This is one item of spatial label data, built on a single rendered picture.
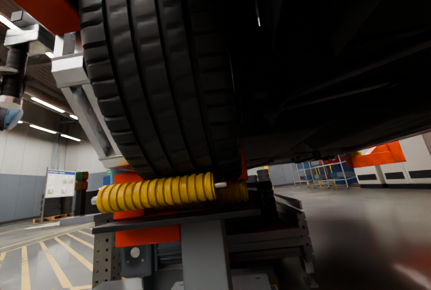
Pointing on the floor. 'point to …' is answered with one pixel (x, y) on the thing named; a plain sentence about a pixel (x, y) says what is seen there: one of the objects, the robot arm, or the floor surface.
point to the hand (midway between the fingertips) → (22, 74)
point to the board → (58, 186)
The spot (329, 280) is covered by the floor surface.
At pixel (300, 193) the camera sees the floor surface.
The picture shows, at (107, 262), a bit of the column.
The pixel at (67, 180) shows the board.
